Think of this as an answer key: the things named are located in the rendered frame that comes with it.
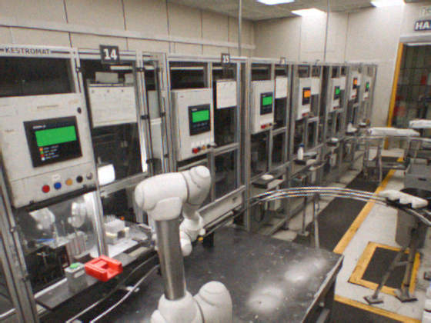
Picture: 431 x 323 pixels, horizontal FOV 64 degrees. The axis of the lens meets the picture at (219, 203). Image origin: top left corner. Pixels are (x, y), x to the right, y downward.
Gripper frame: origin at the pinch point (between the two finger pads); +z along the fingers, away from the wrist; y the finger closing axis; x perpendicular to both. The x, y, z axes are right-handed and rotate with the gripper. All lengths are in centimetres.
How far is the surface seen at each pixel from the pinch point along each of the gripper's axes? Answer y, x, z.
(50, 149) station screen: 59, 44, -1
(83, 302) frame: -40, 30, 19
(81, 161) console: 50, 28, 2
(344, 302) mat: -98, -138, -98
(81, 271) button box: 0.2, 45.4, -10.7
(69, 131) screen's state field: 66, 33, -1
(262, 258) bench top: -32, -63, -55
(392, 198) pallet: -13, -185, -118
